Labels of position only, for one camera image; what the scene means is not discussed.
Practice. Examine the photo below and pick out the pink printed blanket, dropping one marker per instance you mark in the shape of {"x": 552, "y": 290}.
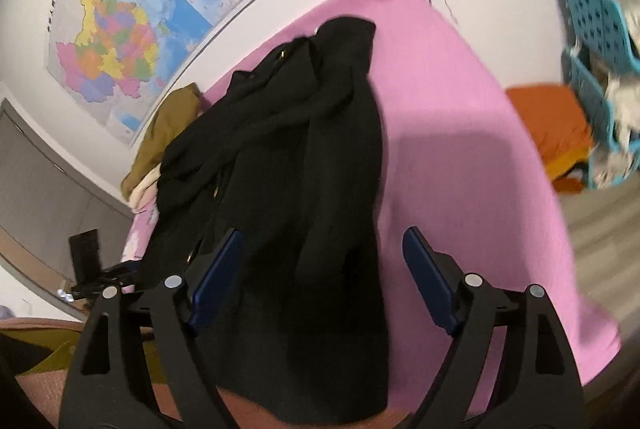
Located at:
{"x": 450, "y": 159}

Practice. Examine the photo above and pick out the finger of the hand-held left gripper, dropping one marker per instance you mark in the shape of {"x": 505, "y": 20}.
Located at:
{"x": 127, "y": 268}

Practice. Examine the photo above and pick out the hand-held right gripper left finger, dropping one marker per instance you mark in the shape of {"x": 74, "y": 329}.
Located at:
{"x": 215, "y": 289}

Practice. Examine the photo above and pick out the grey wooden door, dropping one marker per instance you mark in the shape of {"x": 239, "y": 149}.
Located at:
{"x": 50, "y": 189}

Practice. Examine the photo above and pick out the black coat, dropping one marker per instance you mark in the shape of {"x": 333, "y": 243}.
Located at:
{"x": 300, "y": 184}

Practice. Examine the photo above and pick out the colourful wall map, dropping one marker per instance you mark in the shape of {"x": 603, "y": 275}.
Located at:
{"x": 125, "y": 9}

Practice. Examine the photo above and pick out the orange cloth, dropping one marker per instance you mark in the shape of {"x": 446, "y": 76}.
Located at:
{"x": 550, "y": 124}

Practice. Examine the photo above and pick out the cream folded garment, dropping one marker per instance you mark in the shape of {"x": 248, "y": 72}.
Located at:
{"x": 145, "y": 189}

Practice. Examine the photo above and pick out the olive brown garment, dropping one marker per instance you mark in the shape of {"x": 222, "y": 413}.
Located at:
{"x": 170, "y": 129}

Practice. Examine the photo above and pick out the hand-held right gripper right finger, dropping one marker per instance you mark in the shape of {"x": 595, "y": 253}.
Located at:
{"x": 430, "y": 284}

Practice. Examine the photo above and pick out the olive green cloth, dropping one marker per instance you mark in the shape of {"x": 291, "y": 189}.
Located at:
{"x": 55, "y": 354}

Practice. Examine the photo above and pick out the blue plastic rack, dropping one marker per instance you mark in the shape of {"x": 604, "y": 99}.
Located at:
{"x": 590, "y": 4}

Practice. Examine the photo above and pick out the white cloth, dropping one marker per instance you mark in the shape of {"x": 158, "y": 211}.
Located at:
{"x": 625, "y": 94}

